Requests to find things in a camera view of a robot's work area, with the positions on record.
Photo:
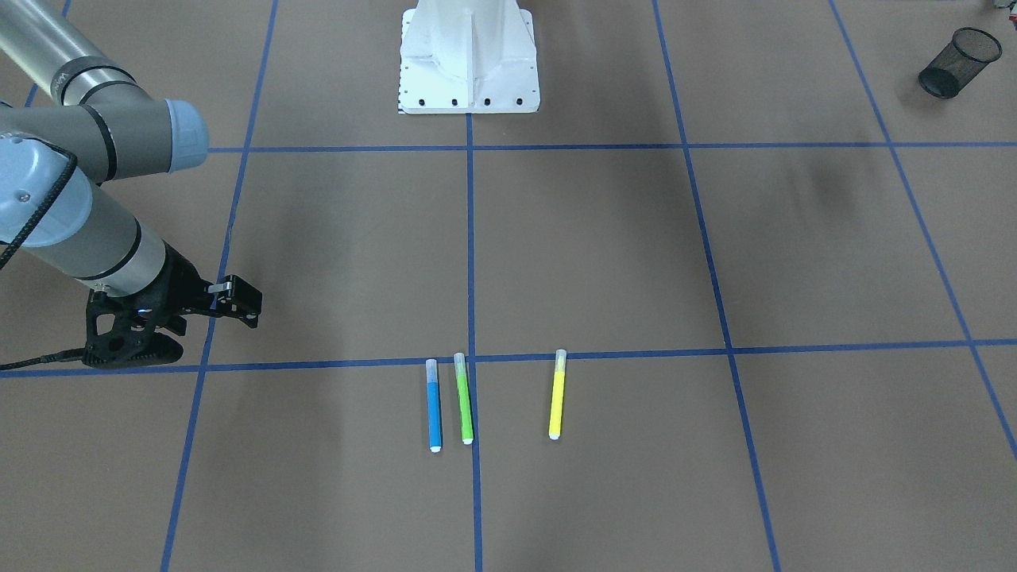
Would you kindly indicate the black mesh pen cup near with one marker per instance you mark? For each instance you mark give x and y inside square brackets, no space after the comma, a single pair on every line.
[969,51]

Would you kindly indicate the green marker pen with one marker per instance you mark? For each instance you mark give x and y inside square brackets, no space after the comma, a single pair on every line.
[462,384]

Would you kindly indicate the blue marker pen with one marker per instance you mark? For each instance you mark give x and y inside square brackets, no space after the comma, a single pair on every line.
[434,407]

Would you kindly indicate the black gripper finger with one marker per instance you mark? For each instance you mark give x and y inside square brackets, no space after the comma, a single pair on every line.
[235,298]

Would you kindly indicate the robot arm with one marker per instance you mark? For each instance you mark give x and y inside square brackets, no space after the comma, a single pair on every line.
[102,127]

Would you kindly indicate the yellow marker pen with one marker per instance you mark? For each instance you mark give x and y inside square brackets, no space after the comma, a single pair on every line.
[555,423]

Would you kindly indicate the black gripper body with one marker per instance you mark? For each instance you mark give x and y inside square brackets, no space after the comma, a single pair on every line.
[181,284]

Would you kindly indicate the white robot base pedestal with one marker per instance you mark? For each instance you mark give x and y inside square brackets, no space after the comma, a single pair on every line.
[468,57]

